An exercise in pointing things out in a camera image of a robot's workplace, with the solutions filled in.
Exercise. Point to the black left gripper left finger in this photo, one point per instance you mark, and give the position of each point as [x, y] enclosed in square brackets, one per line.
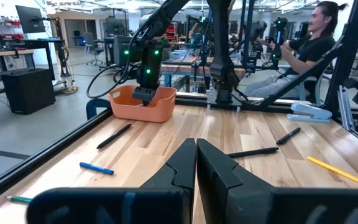
[154, 205]

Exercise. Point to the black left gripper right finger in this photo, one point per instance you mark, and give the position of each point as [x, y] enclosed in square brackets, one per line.
[259, 205]

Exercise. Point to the black pen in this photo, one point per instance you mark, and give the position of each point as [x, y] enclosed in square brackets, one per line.
[253, 152]
[113, 136]
[288, 136]

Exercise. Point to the blue-grey crayon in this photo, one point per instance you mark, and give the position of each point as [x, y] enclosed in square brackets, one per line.
[96, 168]

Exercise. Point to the yellow pencil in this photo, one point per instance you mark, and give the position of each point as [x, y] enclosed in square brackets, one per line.
[340, 172]

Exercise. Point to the green pencil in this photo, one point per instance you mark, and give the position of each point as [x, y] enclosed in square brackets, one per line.
[20, 199]

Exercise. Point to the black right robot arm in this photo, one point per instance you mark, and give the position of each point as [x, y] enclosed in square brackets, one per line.
[221, 46]

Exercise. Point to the orange plastic bin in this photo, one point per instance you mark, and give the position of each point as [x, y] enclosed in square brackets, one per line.
[154, 112]

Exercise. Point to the wooden table blue legs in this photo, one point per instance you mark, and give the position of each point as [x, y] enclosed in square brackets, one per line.
[185, 69]

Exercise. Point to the office chair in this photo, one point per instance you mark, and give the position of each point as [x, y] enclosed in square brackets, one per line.
[93, 46]

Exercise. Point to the light grey stapler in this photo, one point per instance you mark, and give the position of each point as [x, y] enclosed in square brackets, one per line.
[309, 112]

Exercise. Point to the black floor cabinet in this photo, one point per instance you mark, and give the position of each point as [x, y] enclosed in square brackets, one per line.
[28, 90]

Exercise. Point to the black desk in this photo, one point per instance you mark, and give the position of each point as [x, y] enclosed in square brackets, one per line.
[26, 43]

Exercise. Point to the silver aluminium bar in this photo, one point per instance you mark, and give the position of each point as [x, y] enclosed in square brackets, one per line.
[346, 109]

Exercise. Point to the black monitor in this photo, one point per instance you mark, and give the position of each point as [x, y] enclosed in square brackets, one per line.
[30, 18]

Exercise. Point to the person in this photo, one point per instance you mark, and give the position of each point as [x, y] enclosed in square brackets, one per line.
[312, 49]

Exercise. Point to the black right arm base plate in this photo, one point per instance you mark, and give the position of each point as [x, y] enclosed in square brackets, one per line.
[212, 99]

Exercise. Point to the black aluminium frame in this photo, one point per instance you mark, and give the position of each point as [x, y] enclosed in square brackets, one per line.
[42, 157]

